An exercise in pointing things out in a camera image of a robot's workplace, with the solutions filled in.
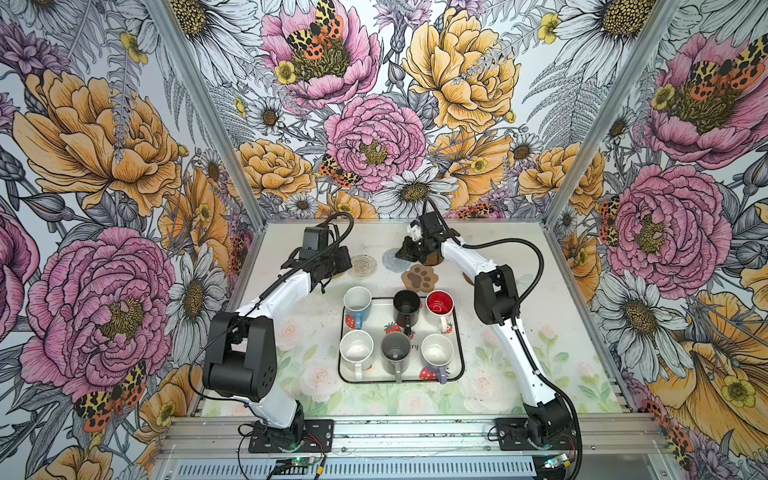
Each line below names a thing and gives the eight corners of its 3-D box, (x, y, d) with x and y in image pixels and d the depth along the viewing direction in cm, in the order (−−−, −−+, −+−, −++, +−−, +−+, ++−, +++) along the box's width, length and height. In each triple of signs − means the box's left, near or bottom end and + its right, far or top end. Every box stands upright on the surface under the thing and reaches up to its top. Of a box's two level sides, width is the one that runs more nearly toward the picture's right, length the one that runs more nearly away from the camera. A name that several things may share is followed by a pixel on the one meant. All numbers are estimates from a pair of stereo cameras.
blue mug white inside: (344, 337, 92) (340, 321, 84) (348, 303, 100) (344, 286, 92) (371, 337, 92) (369, 321, 84) (372, 303, 100) (371, 286, 92)
